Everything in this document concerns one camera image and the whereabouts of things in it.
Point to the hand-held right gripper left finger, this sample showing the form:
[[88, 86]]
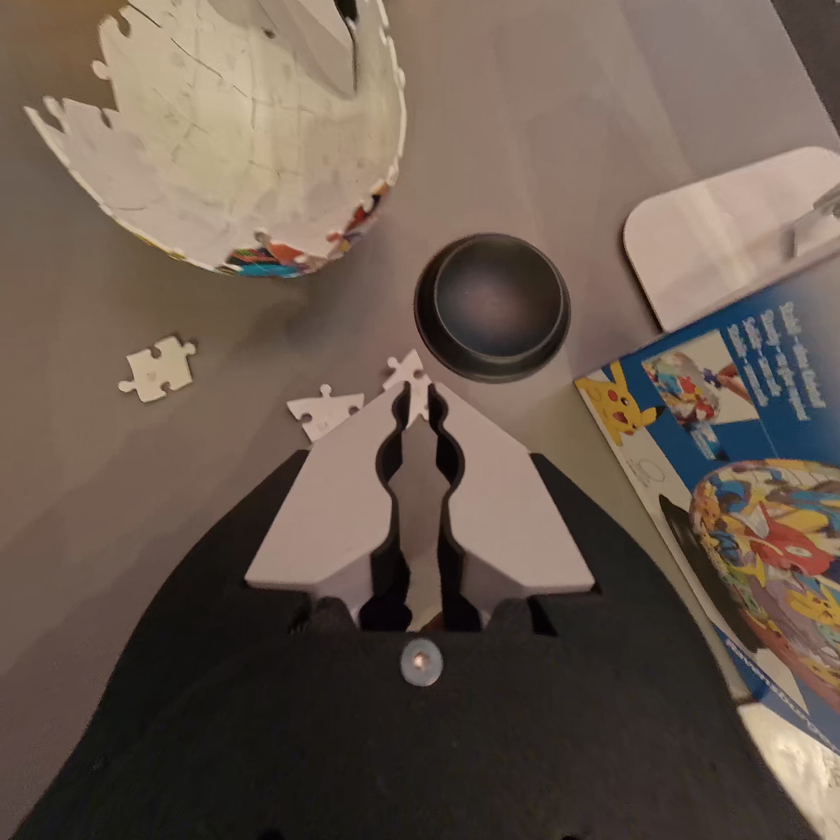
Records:
[[334, 518]]

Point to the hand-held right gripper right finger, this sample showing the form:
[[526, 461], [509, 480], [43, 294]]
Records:
[[512, 525]]

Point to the white puzzle piece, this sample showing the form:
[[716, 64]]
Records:
[[325, 410], [408, 371], [161, 371]]

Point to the partly built puzzle ball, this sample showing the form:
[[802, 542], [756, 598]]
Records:
[[229, 144]]

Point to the blue puzzle box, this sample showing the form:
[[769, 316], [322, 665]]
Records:
[[722, 525]]

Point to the black round ball stand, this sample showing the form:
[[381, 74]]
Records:
[[492, 308]]

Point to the white monitor stand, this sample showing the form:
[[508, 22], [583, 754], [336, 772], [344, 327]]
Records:
[[709, 243]]

